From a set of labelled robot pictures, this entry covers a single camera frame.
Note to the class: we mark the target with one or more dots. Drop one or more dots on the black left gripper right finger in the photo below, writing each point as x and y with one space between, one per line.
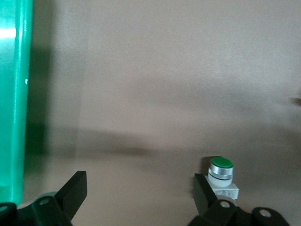
204 200

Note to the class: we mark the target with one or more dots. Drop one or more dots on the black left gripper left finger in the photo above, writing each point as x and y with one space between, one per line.
70 195

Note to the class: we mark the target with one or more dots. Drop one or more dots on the green push button switch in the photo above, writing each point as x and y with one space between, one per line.
221 171

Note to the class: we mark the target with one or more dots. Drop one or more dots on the green plastic tray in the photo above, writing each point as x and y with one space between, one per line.
14 94

